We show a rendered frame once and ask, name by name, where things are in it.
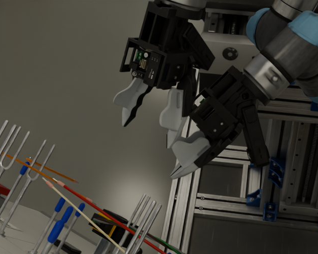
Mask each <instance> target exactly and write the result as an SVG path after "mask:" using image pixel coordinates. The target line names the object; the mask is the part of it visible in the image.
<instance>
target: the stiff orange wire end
mask: <svg viewBox="0 0 318 254"><path fill-rule="evenodd" d="M26 160H28V161H30V162H31V163H32V161H33V160H31V159H29V158H26ZM35 164H36V165H38V166H40V167H41V166H42V164H39V163H37V162H35ZM44 169H46V170H49V171H51V172H53V173H55V174H57V175H59V176H62V177H64V178H66V179H68V180H70V181H72V182H73V183H79V182H77V180H75V179H71V178H69V177H67V176H65V175H63V174H61V173H59V172H56V171H54V170H52V169H50V168H48V167H46V166H44Z"/></svg>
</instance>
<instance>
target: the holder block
mask: <svg viewBox="0 0 318 254"><path fill-rule="evenodd" d="M103 211H105V212H106V213H108V214H109V215H111V216H112V217H114V218H115V219H117V220H118V221H119V222H121V223H124V224H128V222H129V221H128V220H127V219H125V218H123V217H122V216H120V215H118V214H115V213H113V212H111V211H109V210H106V209H103ZM92 232H94V233H96V234H97V235H99V236H101V237H102V238H104V239H106V240H107V241H109V242H111V241H110V240H109V239H108V238H107V237H106V236H104V235H103V234H102V233H100V232H99V231H97V230H95V229H94V228H93V230H92ZM124 233H125V229H124V228H122V227H117V228H116V230H115V232H114V234H113V236H111V237H110V238H111V239H112V240H113V241H114V242H115V243H116V244H119V242H120V241H121V239H122V237H123V235H124ZM133 236H134V235H133V234H132V233H130V234H129V235H128V236H127V238H126V240H125V242H124V244H123V246H122V247H124V248H127V247H128V245H129V243H130V241H131V240H132V238H133ZM111 243H112V242H111Z"/></svg>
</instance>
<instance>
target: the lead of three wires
mask: <svg viewBox="0 0 318 254"><path fill-rule="evenodd" d="M92 222H94V224H99V225H100V223H104V224H112V225H115V226H118V227H121V226H120V225H118V224H117V223H115V222H114V221H112V220H106V219H102V218H97V219H95V218H94V219H93V220H92ZM129 228H130V229H131V230H132V229H133V226H131V225H130V226H129Z"/></svg>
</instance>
